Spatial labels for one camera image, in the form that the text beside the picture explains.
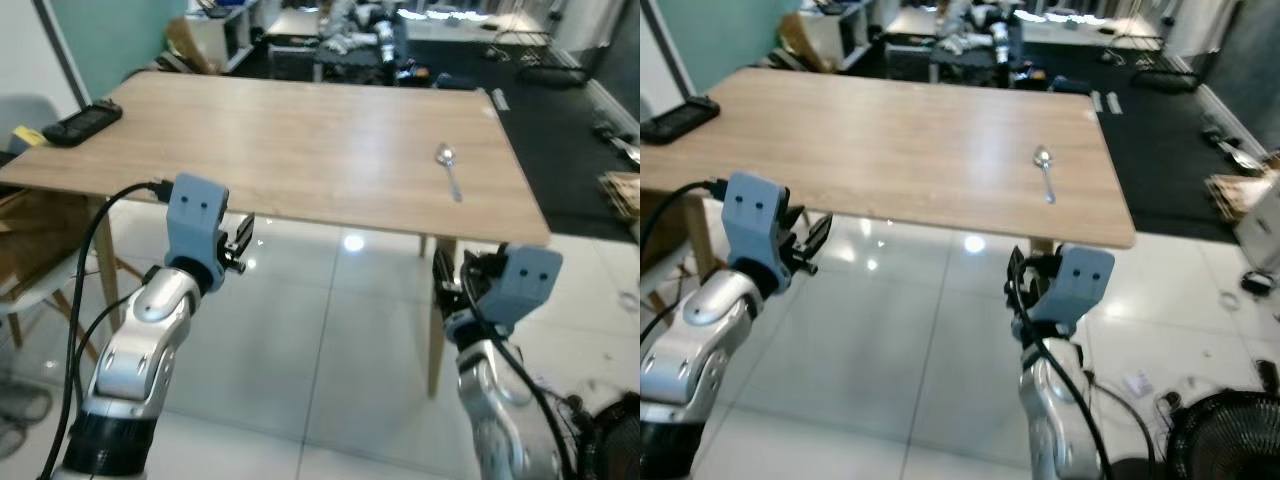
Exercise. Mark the brown woven basket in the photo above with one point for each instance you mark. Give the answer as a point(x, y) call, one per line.
point(622, 195)
point(1235, 195)

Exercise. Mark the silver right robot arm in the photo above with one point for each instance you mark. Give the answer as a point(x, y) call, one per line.
point(1055, 410)
point(490, 400)

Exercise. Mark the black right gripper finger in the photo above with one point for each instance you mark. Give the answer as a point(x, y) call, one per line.
point(1015, 272)
point(445, 272)

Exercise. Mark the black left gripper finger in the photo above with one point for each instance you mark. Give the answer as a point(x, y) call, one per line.
point(819, 236)
point(247, 232)
point(794, 218)

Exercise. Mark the brown cardboard box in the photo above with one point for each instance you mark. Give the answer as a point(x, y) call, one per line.
point(665, 225)
point(40, 235)

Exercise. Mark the silver background robot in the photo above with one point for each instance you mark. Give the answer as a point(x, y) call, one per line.
point(990, 32)
point(372, 30)

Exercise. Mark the white drawer shelf unit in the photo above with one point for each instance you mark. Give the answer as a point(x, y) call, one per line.
point(1262, 230)

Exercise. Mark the black floor fan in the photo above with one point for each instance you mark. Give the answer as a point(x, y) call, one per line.
point(615, 440)
point(1225, 440)

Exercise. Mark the white plastic chair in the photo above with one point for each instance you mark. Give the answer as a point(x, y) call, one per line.
point(20, 112)

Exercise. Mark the black handheld console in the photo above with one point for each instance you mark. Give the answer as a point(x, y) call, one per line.
point(680, 118)
point(82, 122)

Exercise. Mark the yellow paper tag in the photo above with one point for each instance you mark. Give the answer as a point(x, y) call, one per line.
point(30, 136)

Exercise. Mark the metal spoon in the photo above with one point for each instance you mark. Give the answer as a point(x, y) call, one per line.
point(1046, 175)
point(452, 175)

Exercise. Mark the white open shelf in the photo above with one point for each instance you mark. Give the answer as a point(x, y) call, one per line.
point(215, 35)
point(832, 32)

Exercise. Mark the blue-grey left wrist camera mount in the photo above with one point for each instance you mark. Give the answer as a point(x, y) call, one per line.
point(755, 225)
point(195, 225)

